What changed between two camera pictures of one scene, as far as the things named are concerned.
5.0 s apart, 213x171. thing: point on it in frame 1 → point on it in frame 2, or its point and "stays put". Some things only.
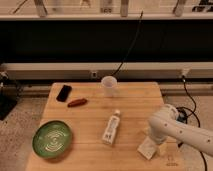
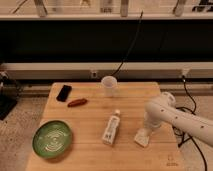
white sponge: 147,148 → 142,137
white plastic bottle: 109,132 stays put
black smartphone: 64,93 stays put
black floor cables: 184,112 stays put
